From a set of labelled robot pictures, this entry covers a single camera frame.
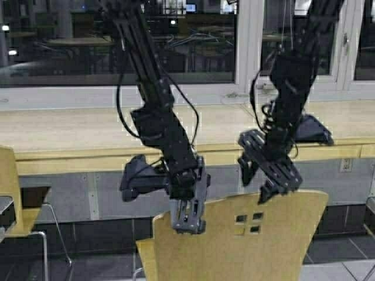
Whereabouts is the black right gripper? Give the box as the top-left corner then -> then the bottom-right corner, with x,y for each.
238,129 -> 302,205

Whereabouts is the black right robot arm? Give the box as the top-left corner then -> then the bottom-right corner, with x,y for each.
238,1 -> 344,204

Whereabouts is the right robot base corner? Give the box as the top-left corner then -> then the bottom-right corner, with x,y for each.
363,197 -> 374,237

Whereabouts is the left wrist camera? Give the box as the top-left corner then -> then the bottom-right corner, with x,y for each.
119,155 -> 170,203

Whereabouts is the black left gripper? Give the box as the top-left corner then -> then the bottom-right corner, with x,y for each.
169,155 -> 211,234

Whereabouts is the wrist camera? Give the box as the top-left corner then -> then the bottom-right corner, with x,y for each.
119,155 -> 170,203
295,114 -> 334,146

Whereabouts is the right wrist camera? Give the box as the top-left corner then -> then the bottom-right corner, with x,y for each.
295,114 -> 334,146

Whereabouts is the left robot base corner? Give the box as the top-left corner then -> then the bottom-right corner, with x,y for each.
1,196 -> 16,242

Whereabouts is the yellow wooden chair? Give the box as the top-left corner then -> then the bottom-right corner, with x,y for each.
136,190 -> 329,280
1,146 -> 73,280

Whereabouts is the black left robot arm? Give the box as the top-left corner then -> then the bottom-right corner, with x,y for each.
100,1 -> 210,235

